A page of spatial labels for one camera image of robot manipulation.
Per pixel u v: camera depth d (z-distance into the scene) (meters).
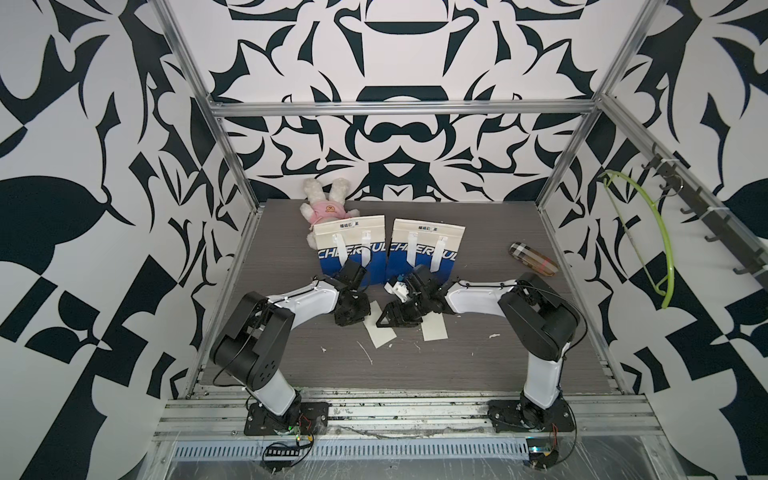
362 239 0.84
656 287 0.70
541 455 0.71
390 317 0.81
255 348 0.45
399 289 0.87
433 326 0.90
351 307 0.78
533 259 1.02
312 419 0.74
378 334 0.87
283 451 0.73
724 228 0.55
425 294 0.76
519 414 0.67
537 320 0.50
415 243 0.85
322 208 1.07
